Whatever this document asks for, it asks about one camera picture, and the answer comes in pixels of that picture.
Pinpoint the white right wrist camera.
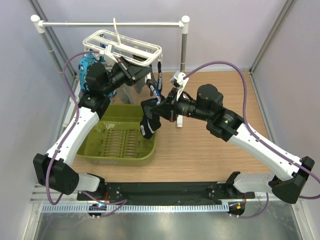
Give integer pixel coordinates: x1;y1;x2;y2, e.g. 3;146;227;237
170;70;189;101

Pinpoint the grey striped sock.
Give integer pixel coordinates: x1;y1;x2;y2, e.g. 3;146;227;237
116;84;134;104

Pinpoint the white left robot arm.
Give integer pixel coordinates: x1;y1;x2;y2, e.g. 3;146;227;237
33;57;152;200

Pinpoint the blue shark pattern sock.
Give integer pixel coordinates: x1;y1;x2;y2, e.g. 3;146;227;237
78;53;105;95

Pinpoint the white metal drying rack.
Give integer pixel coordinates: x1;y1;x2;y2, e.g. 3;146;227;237
29;14;191;128

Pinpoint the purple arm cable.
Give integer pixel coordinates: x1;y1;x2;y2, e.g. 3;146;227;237
183;61;320;200
46;50;105;206

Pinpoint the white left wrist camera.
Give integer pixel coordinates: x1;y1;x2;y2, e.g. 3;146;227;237
99;44;118;66

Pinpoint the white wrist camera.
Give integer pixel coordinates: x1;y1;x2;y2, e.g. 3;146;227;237
170;70;189;101
99;44;118;66

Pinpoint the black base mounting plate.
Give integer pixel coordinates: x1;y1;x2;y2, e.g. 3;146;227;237
90;181;255;206

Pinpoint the green plastic basket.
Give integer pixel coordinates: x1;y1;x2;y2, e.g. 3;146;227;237
76;103;157;167

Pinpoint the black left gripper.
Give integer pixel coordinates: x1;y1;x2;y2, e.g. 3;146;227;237
101;57;151;96

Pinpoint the aluminium slotted rail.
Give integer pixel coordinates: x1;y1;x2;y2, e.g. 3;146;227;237
41;202;229;214

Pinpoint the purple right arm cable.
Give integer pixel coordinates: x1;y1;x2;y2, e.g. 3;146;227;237
183;61;320;200

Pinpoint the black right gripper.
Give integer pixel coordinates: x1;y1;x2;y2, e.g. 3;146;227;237
150;87;211;123

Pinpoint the white clip sock hanger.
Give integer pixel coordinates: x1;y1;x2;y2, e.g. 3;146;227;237
82;18;163;67

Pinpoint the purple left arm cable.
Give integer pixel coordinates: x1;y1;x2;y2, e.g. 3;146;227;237
46;50;105;206

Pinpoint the black patterned sock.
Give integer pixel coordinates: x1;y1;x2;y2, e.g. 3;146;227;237
157;60;163;93
140;79;164;140

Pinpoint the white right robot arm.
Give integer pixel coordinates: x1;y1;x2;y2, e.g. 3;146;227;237
150;84;315;204

